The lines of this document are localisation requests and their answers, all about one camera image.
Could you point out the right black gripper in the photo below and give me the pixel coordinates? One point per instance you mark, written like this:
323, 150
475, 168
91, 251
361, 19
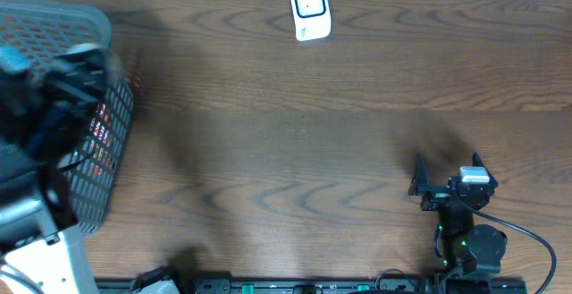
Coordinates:
421, 177

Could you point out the red orange snack bag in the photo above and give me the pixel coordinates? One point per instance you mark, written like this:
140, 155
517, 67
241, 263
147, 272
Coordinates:
101, 147

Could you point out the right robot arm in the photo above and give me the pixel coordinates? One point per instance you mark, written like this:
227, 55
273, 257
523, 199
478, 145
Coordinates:
471, 253

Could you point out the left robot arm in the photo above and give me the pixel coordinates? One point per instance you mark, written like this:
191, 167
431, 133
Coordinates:
42, 120

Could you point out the grey plastic mesh basket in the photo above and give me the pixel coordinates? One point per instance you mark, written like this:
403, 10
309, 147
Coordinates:
41, 30

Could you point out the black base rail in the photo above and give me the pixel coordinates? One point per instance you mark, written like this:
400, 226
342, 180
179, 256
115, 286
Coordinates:
387, 285

